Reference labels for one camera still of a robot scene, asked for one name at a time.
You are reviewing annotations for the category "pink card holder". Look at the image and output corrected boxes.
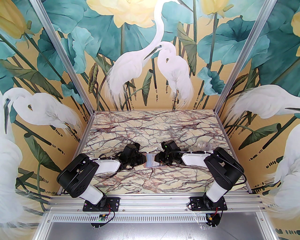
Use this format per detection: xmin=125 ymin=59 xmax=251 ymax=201
xmin=145 ymin=154 xmax=165 ymax=168

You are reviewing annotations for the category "perforated metal strip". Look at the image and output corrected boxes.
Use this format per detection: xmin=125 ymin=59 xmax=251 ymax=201
xmin=47 ymin=213 xmax=267 ymax=222

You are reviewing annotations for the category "grey metal sheet panel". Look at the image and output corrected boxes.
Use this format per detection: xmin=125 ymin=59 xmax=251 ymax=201
xmin=35 ymin=221 xmax=278 ymax=240

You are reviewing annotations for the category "black left arm cable bundle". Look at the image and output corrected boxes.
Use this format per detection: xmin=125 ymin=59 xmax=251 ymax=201
xmin=98 ymin=151 xmax=135 ymax=173

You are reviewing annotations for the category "aluminium frame rail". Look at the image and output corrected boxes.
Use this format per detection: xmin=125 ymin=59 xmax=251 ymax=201
xmin=45 ymin=190 xmax=267 ymax=213

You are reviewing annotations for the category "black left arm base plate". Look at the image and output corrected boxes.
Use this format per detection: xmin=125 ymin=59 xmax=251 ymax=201
xmin=83 ymin=197 xmax=120 ymax=211

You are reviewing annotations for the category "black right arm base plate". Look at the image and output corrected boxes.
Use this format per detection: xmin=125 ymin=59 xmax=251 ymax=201
xmin=189 ymin=196 xmax=228 ymax=211

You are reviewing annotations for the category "black bracket with yellow connector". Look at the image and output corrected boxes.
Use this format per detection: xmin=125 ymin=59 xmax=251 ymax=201
xmin=205 ymin=210 xmax=222 ymax=227

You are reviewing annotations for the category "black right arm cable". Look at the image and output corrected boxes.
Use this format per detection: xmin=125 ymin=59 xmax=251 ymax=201
xmin=175 ymin=150 xmax=247 ymax=188

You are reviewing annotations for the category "aluminium frame post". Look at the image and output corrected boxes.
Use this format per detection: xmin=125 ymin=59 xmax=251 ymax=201
xmin=30 ymin=0 xmax=94 ymax=114
xmin=214 ymin=0 xmax=274 ymax=114

